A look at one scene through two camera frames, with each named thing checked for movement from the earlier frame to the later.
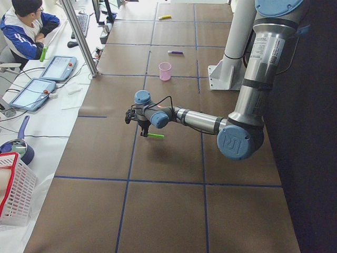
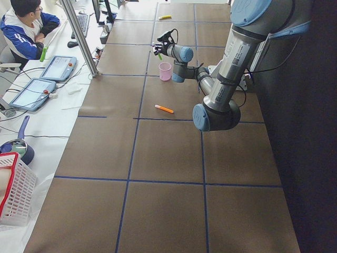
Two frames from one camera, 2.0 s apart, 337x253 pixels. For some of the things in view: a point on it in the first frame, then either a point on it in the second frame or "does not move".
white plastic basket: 18,187 does not move
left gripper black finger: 145,127 to 157,48
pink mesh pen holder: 165,69 does not move
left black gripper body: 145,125 to 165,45
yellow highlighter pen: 165,17 does not move
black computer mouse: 71,44 does not move
